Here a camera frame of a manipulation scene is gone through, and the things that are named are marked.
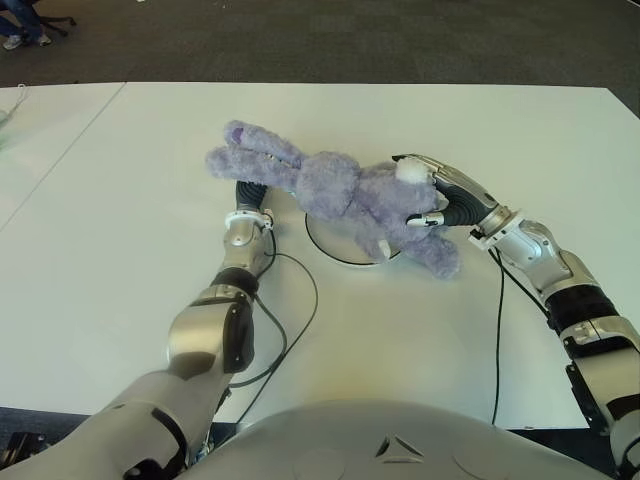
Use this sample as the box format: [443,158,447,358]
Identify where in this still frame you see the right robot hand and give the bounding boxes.
[391,153,513,233]

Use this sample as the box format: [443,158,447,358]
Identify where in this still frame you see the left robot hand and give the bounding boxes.
[234,180,269,214]

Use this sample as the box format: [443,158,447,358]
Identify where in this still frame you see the purple plush bunny doll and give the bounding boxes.
[205,119,460,281]

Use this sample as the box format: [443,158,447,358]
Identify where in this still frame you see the white plate black rim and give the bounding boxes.
[304,211,404,267]

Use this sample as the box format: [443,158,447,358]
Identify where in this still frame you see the silver robot torso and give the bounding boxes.
[179,398,626,480]

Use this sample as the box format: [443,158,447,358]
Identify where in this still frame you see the black office chair base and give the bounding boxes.
[29,0,77,37]

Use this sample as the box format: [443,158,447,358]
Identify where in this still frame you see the person legs with sneakers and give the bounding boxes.
[0,0,52,51]

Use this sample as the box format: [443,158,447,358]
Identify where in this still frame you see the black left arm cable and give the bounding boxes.
[227,228,321,432]

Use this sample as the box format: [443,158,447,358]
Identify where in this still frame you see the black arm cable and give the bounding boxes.
[488,246,550,427]
[227,228,321,432]

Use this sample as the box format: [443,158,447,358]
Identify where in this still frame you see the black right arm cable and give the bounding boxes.
[488,246,550,427]

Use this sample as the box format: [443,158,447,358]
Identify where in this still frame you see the thin white cable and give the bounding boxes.
[0,83,29,132]

